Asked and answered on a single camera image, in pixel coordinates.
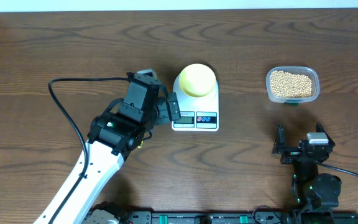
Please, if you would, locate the clear plastic container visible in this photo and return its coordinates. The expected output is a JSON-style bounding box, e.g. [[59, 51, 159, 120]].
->
[[266, 66, 320, 104]]

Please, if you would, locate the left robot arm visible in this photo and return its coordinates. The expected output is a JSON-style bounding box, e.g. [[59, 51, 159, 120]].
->
[[36, 69, 180, 223]]

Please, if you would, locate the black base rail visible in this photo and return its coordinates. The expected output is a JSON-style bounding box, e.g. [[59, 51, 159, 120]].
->
[[83, 203, 358, 224]]

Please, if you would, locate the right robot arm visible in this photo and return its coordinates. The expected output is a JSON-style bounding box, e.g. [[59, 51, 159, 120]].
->
[[272, 123, 342, 224]]

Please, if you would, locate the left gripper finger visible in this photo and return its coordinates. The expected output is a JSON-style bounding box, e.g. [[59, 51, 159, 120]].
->
[[135, 68, 157, 80], [168, 92, 181, 121]]

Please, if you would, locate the yellow bowl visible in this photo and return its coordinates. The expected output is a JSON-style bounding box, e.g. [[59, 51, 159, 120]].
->
[[178, 63, 217, 98]]

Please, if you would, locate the white digital kitchen scale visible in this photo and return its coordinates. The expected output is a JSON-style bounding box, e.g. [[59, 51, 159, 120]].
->
[[172, 76, 219, 132]]

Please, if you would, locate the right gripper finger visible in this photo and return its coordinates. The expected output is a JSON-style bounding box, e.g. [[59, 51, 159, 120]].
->
[[274, 124, 286, 150], [316, 122, 334, 145]]

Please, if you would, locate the pile of soybeans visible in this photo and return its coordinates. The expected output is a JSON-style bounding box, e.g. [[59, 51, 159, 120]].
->
[[270, 71, 312, 98]]

